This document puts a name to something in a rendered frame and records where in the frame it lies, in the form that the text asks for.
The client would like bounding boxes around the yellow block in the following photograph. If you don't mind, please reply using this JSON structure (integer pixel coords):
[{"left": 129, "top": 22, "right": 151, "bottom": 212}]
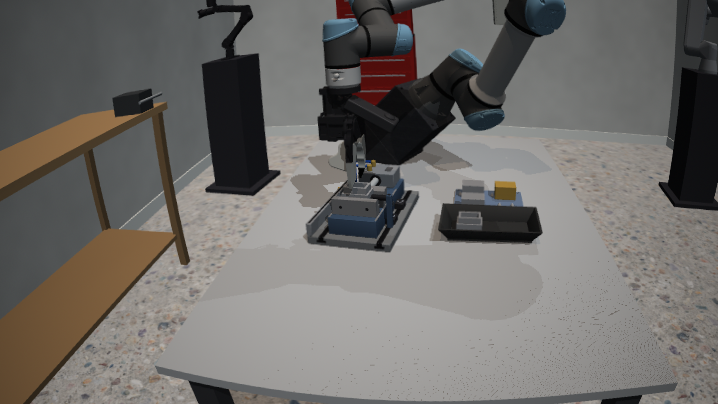
[{"left": 494, "top": 181, "right": 516, "bottom": 200}]

